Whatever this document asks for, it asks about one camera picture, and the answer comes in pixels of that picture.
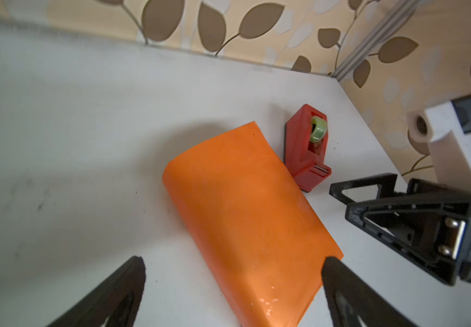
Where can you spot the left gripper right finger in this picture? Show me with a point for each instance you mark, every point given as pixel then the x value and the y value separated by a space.
pixel 352 302

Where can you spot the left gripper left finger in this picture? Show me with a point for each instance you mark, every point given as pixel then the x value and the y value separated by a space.
pixel 114 302

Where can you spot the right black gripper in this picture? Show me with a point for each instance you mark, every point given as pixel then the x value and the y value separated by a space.
pixel 431 228

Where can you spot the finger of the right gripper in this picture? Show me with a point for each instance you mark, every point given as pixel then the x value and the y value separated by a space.
pixel 385 184

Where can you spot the red tape dispenser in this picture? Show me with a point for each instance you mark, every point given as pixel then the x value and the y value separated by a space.
pixel 305 145

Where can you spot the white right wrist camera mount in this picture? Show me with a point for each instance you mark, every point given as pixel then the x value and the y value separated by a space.
pixel 445 132

